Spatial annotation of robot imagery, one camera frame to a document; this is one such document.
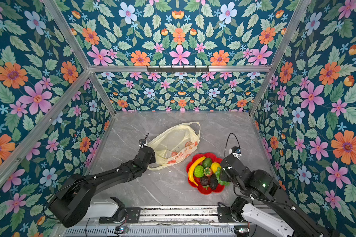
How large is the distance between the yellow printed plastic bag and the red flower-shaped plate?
0.18 feet

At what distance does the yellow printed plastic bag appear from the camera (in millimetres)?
902

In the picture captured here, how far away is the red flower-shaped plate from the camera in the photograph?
2.60 ft
